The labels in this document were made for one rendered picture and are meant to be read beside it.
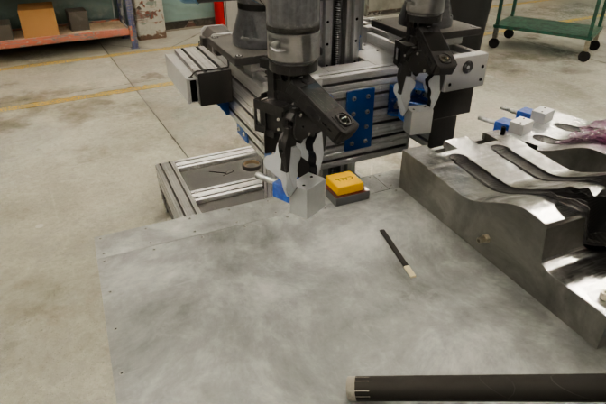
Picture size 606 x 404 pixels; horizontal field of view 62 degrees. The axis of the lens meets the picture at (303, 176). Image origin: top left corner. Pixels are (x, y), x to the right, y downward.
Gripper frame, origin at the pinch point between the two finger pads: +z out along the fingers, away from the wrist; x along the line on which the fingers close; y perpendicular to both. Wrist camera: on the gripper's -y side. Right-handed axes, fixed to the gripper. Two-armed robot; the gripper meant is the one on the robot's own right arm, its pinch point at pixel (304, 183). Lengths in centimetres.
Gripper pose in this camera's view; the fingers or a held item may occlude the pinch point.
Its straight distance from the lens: 81.7
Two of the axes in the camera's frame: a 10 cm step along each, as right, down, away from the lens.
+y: -7.8, -3.1, 5.4
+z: 0.0, 8.7, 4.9
